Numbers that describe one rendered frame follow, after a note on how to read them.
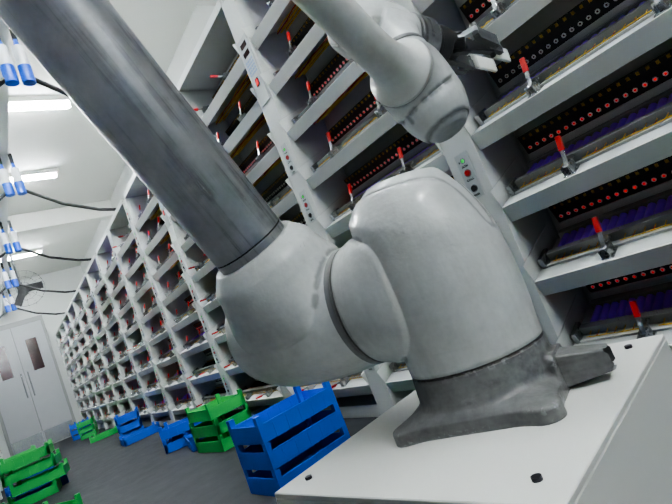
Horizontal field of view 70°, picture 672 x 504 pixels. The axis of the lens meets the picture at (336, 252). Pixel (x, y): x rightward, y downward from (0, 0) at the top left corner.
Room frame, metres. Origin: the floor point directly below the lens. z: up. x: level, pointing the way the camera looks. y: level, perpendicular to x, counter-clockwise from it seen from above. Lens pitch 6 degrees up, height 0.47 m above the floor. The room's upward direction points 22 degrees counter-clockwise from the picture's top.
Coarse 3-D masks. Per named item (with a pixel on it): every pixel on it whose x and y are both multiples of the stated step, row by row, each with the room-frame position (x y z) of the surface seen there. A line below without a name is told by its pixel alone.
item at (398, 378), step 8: (384, 368) 1.74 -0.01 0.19; (392, 368) 1.74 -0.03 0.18; (400, 368) 1.74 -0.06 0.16; (384, 376) 1.73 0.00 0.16; (392, 376) 1.73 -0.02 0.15; (400, 376) 1.69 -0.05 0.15; (408, 376) 1.65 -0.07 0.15; (392, 384) 1.71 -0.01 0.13; (400, 384) 1.68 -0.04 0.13; (408, 384) 1.65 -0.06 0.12
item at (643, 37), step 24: (600, 24) 1.04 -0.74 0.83; (648, 24) 0.85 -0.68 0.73; (624, 48) 0.89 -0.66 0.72; (648, 48) 0.87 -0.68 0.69; (576, 72) 0.96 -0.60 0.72; (600, 72) 0.94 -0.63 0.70; (552, 96) 1.01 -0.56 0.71; (480, 120) 1.19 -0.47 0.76; (504, 120) 1.11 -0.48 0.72; (528, 120) 1.08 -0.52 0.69; (480, 144) 1.18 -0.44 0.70
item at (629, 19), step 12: (648, 0) 0.89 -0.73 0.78; (636, 12) 0.90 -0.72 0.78; (648, 12) 0.88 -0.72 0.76; (612, 24) 0.94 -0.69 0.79; (624, 24) 0.93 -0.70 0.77; (600, 36) 0.96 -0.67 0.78; (612, 36) 0.93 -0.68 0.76; (576, 48) 1.01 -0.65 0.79; (588, 48) 0.99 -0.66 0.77; (564, 60) 1.02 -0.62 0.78; (576, 60) 1.01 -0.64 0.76; (552, 72) 1.05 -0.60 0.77; (516, 96) 1.13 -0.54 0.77; (492, 108) 1.18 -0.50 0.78
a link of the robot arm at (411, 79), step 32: (320, 0) 0.56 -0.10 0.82; (352, 0) 0.57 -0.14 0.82; (352, 32) 0.58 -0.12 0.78; (384, 32) 0.61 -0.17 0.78; (384, 64) 0.62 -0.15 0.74; (416, 64) 0.65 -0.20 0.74; (448, 64) 0.69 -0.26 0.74; (384, 96) 0.68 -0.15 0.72; (416, 96) 0.67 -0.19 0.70; (448, 96) 0.67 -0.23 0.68; (416, 128) 0.70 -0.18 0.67; (448, 128) 0.70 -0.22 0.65
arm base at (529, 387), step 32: (544, 352) 0.50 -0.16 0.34; (576, 352) 0.48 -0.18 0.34; (608, 352) 0.49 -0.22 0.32; (416, 384) 0.54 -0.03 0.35; (448, 384) 0.49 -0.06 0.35; (480, 384) 0.48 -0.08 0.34; (512, 384) 0.47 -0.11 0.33; (544, 384) 0.47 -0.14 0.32; (416, 416) 0.53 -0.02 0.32; (448, 416) 0.50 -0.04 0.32; (480, 416) 0.47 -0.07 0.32; (512, 416) 0.46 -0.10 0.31; (544, 416) 0.43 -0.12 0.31
